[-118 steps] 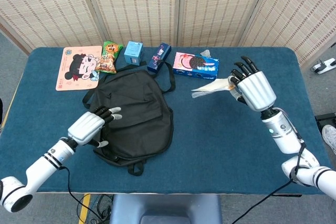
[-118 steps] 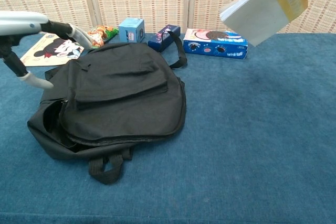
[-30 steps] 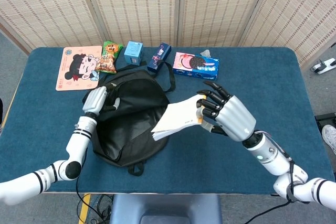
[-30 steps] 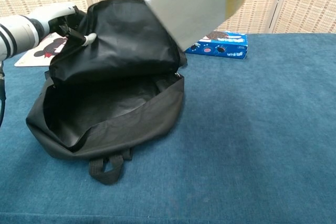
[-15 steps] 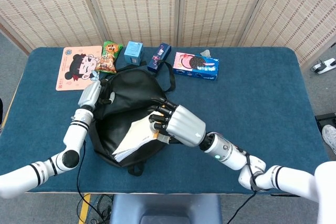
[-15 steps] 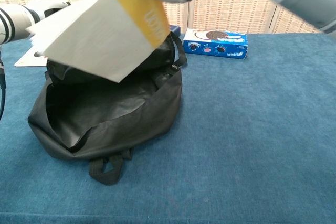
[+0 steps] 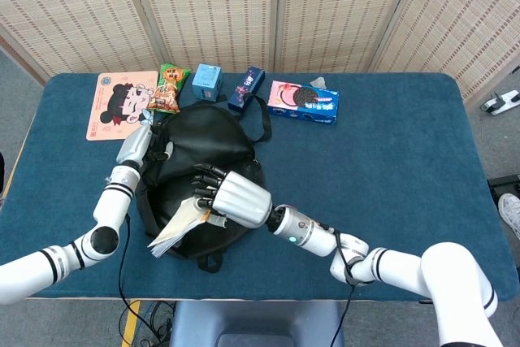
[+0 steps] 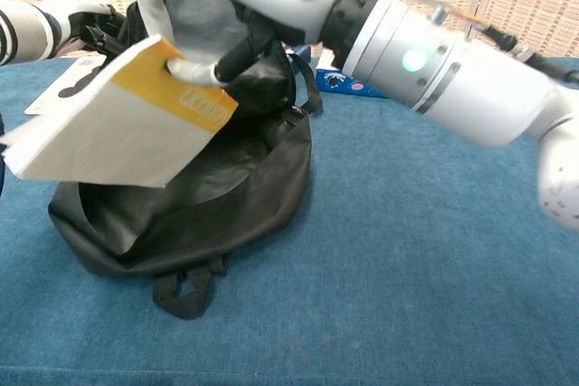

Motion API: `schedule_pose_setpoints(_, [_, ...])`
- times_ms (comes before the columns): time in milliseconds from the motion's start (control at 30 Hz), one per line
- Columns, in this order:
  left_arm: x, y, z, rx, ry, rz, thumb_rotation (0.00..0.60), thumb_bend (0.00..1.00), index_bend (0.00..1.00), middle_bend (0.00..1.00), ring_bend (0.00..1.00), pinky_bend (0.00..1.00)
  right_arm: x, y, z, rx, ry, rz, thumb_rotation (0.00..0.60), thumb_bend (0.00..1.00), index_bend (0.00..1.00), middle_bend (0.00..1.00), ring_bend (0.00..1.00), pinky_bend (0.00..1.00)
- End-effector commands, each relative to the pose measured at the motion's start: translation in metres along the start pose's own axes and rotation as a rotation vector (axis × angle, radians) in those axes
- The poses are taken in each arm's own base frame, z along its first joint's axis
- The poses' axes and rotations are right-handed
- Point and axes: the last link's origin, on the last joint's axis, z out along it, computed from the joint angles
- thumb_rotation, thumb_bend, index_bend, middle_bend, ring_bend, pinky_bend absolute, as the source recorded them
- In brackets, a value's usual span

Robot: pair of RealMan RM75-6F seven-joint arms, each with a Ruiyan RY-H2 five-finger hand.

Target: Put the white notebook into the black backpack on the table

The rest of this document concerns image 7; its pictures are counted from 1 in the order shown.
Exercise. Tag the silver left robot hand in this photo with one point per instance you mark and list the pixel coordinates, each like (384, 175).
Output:
(134, 146)

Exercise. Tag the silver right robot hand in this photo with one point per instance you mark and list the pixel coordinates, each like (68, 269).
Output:
(243, 200)

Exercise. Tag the black fabric backpack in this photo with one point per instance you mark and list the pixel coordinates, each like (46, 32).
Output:
(203, 148)

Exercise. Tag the yellow and white book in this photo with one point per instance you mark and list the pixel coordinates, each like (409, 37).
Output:
(174, 229)

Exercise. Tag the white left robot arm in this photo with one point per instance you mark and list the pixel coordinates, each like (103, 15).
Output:
(113, 200)

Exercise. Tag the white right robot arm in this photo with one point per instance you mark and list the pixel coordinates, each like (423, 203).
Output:
(308, 233)

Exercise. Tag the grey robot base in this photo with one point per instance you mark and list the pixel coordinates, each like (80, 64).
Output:
(252, 322)

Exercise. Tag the pink cartoon mouse pad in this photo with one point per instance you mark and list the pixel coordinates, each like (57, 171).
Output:
(105, 103)

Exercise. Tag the orange green snack bag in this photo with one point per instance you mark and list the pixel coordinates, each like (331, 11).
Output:
(168, 91)

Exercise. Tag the light blue small box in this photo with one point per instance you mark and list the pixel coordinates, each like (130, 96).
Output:
(205, 81)

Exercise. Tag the dark blue long box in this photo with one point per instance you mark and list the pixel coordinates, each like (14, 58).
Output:
(243, 91)

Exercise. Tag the blue cookie box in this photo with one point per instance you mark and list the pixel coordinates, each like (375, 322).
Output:
(304, 103)

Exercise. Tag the crumpled clear plastic scrap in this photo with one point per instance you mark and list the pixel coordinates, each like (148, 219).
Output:
(319, 81)

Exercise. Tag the blue table cloth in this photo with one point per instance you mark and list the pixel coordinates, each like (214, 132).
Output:
(386, 168)

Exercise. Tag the bamboo folding screen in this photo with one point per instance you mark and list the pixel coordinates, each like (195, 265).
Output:
(223, 9)

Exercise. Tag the black floor box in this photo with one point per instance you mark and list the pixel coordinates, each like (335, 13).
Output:
(505, 184)

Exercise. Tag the white sneaker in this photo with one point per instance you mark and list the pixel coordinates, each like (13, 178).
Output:
(511, 213)

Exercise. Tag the white power strip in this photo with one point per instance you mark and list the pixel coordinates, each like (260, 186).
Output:
(503, 101)

